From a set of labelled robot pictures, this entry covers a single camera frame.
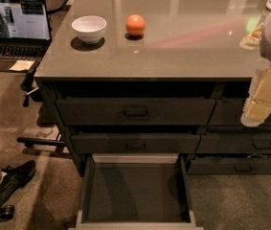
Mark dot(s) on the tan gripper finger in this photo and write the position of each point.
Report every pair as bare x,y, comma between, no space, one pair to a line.
257,107

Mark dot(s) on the orange fruit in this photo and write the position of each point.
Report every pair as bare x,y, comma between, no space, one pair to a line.
135,25

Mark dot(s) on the top right drawer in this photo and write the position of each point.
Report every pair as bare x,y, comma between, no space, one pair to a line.
228,111

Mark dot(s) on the middle right drawer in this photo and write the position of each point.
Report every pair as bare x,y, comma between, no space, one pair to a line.
235,143

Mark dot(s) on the open bottom left drawer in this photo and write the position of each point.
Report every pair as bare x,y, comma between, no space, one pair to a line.
135,196

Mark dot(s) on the middle left drawer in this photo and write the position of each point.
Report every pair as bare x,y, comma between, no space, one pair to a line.
135,143

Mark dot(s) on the top left drawer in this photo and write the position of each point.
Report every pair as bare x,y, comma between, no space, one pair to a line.
134,111

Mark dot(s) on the white ceramic bowl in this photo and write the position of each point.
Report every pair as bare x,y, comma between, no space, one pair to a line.
90,29

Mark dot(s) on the black chair base leg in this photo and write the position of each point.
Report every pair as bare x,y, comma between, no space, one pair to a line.
30,142

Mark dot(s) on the white paper note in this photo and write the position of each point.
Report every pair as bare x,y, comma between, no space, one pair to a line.
22,65

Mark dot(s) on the open black laptop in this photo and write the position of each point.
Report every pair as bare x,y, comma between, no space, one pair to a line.
24,29

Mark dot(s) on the black shoe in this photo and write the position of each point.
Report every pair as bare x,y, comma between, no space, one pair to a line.
15,178

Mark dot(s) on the black chair caster wheel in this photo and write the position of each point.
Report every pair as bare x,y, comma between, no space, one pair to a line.
7,212

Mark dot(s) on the dark cabinet frame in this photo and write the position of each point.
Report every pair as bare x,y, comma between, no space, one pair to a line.
53,90

